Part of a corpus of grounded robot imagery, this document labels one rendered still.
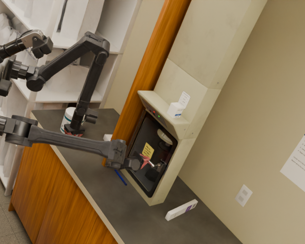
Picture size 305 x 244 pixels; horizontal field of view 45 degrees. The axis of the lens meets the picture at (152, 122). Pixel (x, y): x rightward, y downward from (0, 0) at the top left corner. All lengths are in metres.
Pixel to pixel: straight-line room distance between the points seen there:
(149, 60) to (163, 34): 0.16
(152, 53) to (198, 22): 0.30
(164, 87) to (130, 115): 0.29
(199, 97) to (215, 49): 0.24
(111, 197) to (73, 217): 0.32
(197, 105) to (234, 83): 0.45
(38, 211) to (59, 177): 0.41
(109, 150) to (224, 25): 0.79
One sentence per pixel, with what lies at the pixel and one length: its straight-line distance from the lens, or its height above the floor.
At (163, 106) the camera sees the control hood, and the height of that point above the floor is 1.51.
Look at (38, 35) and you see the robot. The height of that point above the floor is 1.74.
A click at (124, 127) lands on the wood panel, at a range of 2.14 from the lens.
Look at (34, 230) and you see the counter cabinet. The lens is 2.79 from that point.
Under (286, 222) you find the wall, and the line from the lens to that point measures 2.13.
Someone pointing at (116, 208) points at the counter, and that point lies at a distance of 2.03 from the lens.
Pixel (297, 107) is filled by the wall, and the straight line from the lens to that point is 2.01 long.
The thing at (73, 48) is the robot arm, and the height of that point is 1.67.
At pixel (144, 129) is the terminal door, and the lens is 2.07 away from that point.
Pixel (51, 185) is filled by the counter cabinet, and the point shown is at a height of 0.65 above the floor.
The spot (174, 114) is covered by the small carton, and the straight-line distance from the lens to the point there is 1.80.
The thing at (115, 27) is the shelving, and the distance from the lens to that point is 3.03.
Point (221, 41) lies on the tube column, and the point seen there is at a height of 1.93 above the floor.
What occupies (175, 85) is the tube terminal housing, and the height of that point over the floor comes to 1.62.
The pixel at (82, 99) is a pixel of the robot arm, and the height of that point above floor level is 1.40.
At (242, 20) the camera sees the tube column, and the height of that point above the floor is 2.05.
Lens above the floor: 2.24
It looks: 26 degrees down
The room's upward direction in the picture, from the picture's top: 24 degrees clockwise
